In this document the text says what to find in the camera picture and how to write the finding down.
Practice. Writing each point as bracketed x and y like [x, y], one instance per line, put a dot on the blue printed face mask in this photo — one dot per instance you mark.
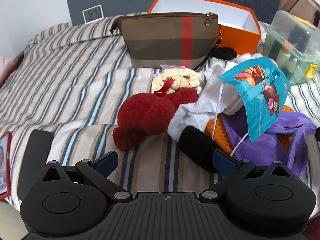
[260, 92]

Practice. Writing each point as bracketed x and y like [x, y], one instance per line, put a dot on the purple cloth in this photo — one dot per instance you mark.
[270, 145]

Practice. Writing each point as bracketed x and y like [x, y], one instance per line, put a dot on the striped blanket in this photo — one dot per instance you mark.
[75, 67]

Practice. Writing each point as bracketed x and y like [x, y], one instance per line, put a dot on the phone in red case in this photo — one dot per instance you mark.
[5, 160]

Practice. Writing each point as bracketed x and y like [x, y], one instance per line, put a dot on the black fuzzy scrunchie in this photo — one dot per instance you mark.
[225, 52]

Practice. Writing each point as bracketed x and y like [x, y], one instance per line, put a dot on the black plastic object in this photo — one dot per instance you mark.
[35, 150]

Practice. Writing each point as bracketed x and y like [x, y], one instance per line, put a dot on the brown plaid zipper pouch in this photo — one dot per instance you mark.
[155, 42]

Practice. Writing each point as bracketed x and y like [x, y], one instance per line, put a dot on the white waffle towel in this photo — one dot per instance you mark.
[200, 105]

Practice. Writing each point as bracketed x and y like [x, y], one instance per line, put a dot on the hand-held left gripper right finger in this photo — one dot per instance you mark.
[225, 162]

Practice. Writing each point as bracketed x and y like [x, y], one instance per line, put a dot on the black fuzzy headband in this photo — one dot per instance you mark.
[195, 145]

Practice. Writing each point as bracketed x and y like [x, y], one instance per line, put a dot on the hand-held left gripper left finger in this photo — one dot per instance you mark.
[108, 162]

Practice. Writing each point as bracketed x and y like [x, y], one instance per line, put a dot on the red plush toy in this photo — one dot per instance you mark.
[145, 112]

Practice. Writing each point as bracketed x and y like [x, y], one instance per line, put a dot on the cream fabric scrunchie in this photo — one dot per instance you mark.
[180, 76]

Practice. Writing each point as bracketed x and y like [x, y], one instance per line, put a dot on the white digital clock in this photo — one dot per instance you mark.
[92, 13]

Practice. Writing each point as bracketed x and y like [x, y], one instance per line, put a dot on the orange honeycomb silicone mat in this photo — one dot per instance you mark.
[217, 130]

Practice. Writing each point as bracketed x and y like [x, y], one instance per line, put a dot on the pink packet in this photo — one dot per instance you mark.
[172, 66]

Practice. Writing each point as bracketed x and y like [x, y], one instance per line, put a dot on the pink pillow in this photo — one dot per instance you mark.
[5, 67]

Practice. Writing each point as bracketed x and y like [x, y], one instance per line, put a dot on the orange cardboard box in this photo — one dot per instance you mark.
[240, 40]

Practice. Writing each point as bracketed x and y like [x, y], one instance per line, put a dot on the clear green plastic storage box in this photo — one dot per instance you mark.
[295, 42]

